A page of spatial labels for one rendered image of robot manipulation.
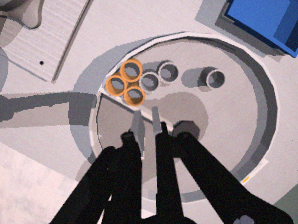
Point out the bronze bushing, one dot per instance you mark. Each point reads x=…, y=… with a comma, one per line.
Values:
x=132, y=101
x=111, y=89
x=125, y=76

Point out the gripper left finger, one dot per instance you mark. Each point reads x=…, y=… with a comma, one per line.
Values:
x=89, y=198

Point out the blue shallow tray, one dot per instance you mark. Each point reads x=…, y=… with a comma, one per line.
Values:
x=279, y=18

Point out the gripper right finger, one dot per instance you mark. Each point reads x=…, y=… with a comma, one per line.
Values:
x=233, y=203

